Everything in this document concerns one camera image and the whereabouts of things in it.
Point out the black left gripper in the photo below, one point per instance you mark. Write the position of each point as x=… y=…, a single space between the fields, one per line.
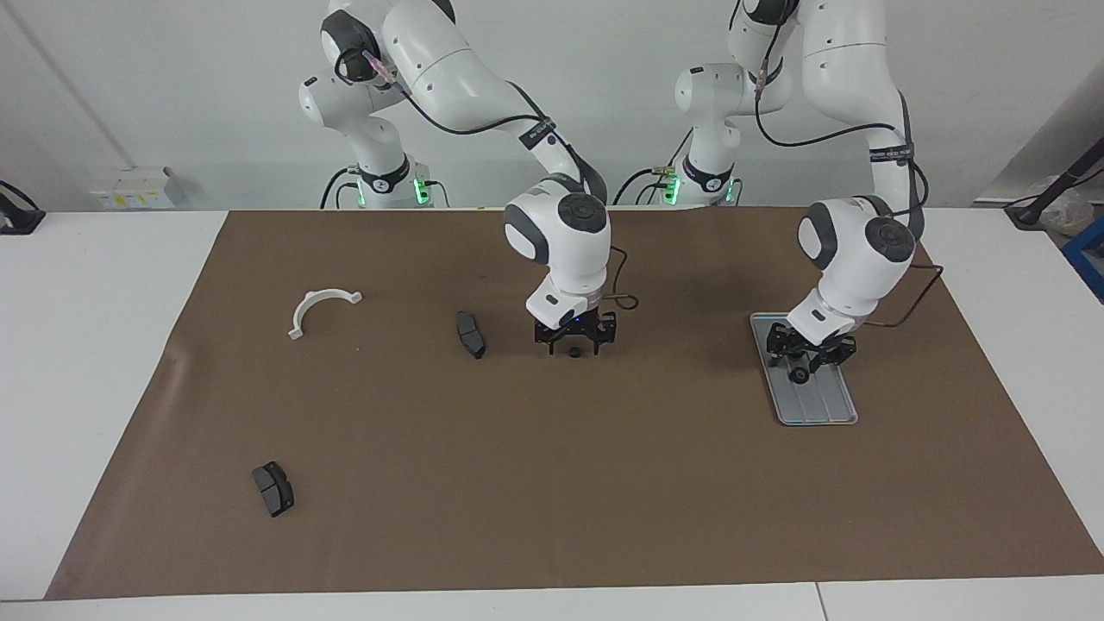
x=811 y=341

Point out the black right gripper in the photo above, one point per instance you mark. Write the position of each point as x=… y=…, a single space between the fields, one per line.
x=576 y=326

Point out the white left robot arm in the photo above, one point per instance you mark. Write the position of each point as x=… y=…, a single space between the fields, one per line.
x=854 y=250

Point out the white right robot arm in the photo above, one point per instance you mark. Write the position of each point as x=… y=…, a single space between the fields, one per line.
x=561 y=233

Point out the silver ribbed metal tray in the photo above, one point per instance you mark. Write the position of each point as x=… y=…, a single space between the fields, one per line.
x=819 y=405

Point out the long grey brake pad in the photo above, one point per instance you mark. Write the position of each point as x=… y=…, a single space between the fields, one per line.
x=470 y=335

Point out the brown table mat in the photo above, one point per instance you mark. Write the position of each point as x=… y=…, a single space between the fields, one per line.
x=604 y=483

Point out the black pole stand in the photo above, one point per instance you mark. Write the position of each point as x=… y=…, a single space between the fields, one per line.
x=1031 y=211

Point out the clear plastic bag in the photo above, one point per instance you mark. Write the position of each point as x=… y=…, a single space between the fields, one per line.
x=1069 y=211

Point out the blue crate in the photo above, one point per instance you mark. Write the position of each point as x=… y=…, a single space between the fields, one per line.
x=1088 y=250

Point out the short grey brake pad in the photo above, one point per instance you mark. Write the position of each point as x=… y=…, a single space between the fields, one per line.
x=273 y=489

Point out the white box with yellow label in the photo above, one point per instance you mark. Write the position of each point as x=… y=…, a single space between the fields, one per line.
x=129 y=185

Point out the small black stand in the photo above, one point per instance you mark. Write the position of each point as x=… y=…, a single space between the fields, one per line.
x=17 y=220

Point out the white curved plastic bracket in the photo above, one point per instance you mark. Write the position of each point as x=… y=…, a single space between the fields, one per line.
x=326 y=296

